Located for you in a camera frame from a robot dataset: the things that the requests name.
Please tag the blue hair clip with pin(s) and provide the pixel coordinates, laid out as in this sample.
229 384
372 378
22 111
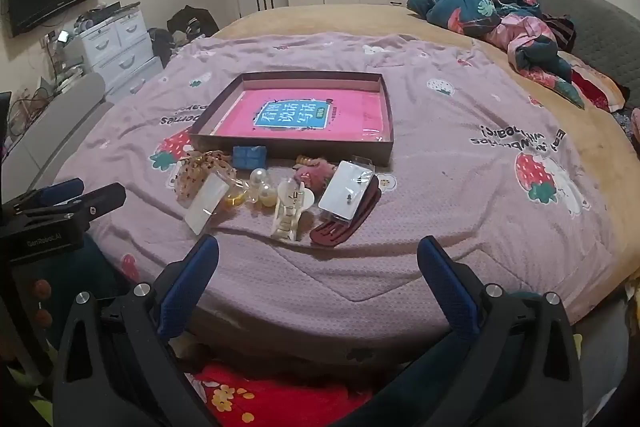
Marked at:
249 158

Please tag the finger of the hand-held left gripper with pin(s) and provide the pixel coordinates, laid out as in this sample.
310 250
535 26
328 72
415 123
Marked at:
52 193
95 203

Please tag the white card packet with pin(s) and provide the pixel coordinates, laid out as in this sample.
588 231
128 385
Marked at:
207 204

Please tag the grey padded headboard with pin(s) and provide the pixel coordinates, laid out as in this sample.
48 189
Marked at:
600 22

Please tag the dark brown shallow box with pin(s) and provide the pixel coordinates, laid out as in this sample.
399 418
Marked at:
295 153

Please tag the person's left hand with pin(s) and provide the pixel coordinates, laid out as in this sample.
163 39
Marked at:
41 289

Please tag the teal floral quilt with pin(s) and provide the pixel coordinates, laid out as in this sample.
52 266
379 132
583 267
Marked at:
470 7

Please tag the tan bed sheet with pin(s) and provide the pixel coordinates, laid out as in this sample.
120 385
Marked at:
350 19

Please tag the black bag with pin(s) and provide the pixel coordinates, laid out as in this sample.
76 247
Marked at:
192 22

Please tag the cream claw clip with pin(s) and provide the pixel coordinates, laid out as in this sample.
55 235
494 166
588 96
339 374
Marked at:
289 213

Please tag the red floral cloth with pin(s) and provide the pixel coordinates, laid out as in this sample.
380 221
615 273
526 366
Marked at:
260 399

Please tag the pink book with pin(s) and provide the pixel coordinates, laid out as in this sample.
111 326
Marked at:
280 117

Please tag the brown dotted organza bow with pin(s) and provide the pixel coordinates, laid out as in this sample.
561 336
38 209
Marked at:
195 174

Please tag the clear earring card packet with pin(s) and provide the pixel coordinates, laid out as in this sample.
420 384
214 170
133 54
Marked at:
345 192

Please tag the dark cloth pile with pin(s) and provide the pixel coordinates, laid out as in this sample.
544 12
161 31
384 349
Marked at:
160 47

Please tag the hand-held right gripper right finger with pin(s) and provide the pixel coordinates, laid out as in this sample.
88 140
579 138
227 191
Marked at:
450 292

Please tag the maroon hair clip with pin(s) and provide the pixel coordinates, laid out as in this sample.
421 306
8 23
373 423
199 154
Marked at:
340 233

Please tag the yellow-green cloth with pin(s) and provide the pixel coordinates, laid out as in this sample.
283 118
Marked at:
32 407

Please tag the white drawer cabinet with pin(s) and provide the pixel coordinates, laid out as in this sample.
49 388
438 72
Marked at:
120 52

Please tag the dark striped cloth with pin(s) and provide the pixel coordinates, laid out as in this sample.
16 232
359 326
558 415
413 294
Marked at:
560 32

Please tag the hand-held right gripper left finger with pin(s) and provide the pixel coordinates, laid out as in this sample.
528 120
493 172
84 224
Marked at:
187 292

